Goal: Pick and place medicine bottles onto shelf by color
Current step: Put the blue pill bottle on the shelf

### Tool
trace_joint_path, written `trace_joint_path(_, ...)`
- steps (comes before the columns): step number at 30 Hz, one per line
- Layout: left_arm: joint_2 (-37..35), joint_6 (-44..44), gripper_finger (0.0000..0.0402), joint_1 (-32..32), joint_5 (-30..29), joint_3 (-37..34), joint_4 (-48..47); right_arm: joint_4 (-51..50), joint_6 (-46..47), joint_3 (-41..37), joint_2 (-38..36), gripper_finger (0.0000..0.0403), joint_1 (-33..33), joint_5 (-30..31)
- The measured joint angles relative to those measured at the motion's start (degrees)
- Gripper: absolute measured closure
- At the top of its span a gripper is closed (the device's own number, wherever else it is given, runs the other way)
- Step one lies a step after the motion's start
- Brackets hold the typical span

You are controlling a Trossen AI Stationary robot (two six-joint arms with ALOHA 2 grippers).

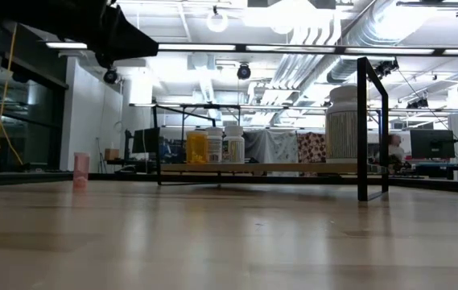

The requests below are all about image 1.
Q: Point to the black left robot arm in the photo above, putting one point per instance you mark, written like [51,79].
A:
[3,10]

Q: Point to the black aluminium table frame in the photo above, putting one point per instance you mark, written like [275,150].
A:
[293,180]

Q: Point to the cardboard box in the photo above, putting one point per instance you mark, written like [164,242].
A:
[112,154]

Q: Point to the grey draped cloth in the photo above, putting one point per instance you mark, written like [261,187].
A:
[273,147]

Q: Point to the pink vial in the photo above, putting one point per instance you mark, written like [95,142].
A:
[81,171]

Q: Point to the black clamp mounted camera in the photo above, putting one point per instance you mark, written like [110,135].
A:
[385,67]

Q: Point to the black beam with light strips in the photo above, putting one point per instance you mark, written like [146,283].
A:
[240,47]

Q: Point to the floral patterned cloth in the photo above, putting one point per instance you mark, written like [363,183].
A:
[311,148]

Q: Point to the orange vial white cap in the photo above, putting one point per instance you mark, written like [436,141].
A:
[196,149]

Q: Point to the white bottle yellow striped label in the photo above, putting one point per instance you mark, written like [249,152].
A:
[234,147]

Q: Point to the small black computer monitor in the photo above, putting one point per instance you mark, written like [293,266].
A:
[144,140]

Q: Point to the black round ceiling camera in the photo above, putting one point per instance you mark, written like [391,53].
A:
[244,71]
[110,77]

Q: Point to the wooden shelf black metal frame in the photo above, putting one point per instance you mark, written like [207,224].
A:
[273,168]

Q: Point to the person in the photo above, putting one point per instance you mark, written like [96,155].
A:
[395,147]

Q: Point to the large white bottle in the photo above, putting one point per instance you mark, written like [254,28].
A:
[341,129]

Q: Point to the wide black computer monitor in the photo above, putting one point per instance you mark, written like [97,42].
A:
[432,143]

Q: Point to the white bottle blue edged label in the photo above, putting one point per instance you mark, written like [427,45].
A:
[214,149]

